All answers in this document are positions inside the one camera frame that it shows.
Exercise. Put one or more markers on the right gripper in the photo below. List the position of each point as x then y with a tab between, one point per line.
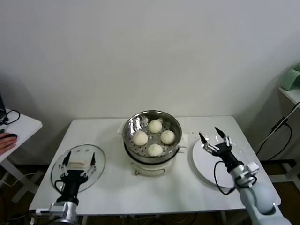
226	154

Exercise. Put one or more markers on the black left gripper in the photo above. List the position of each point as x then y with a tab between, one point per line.
72	178

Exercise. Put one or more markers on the white steamed baozi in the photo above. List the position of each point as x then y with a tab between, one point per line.
155	150
167	137
140	138
155	126

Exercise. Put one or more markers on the dark blue computer mouse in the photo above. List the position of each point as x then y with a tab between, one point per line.
13	135

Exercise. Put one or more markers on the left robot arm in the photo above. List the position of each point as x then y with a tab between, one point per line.
65	211

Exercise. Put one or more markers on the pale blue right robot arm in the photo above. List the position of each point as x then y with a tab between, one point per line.
262	197

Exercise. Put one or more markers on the stainless steel steamer basket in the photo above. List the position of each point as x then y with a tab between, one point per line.
131	131

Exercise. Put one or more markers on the bare person hand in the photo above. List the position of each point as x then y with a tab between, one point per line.
6	143

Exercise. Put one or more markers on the white round plate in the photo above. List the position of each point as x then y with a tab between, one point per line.
206	164

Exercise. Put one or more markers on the white table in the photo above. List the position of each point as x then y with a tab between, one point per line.
117	192

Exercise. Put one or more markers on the white side desk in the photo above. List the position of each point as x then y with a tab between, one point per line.
23	126

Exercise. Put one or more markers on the cream electric cooking pot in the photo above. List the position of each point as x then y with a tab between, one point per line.
150	168

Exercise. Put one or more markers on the white shelf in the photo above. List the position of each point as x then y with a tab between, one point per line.
291	93

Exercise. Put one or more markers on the pale green appliance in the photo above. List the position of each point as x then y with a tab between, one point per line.
290	77

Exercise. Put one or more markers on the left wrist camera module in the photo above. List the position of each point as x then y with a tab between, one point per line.
43	211

